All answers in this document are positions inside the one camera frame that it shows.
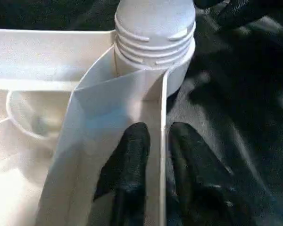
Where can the white plastic table leg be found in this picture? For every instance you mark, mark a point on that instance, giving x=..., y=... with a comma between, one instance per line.
x=155, y=23

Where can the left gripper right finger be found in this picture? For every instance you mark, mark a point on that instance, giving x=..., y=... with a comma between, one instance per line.
x=195, y=176

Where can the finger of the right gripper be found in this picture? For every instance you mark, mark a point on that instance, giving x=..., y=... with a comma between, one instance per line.
x=247, y=10
x=210, y=3

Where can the black mat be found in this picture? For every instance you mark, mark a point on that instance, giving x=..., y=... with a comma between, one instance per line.
x=238, y=117

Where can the white plastic table top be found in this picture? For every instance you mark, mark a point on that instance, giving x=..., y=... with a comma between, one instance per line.
x=49, y=141

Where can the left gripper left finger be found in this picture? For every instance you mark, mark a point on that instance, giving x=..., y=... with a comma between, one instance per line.
x=129, y=164

